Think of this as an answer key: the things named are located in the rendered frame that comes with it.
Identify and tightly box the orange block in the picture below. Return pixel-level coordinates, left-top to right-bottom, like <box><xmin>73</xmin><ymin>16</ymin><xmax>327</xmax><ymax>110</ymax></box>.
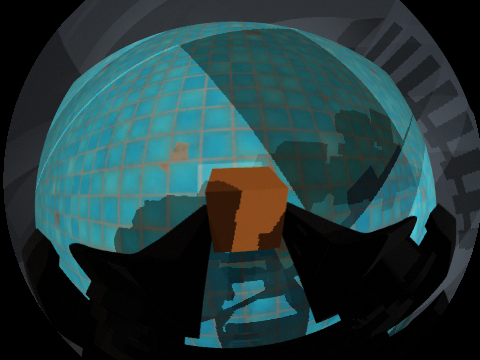
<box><xmin>205</xmin><ymin>167</ymin><xmax>288</xmax><ymax>253</ymax></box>

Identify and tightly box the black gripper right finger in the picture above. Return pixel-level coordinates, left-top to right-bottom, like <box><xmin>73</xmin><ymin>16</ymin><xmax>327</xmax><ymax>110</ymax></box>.
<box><xmin>281</xmin><ymin>203</ymin><xmax>417</xmax><ymax>324</ymax></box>

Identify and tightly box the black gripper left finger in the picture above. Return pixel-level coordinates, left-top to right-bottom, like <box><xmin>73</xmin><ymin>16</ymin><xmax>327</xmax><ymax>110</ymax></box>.
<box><xmin>69</xmin><ymin>205</ymin><xmax>212</xmax><ymax>339</ymax></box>

